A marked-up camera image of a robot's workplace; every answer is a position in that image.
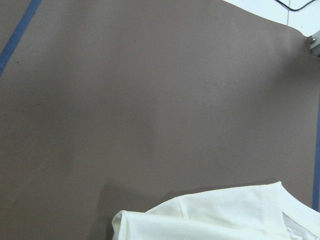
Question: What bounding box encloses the white long-sleeve cat shirt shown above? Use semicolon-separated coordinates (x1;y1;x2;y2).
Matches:
112;182;320;240

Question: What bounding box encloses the pendant black cable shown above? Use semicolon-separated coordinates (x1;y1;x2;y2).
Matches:
274;0;316;12

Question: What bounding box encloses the aluminium frame post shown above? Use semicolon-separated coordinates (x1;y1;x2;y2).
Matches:
305;31;320;58

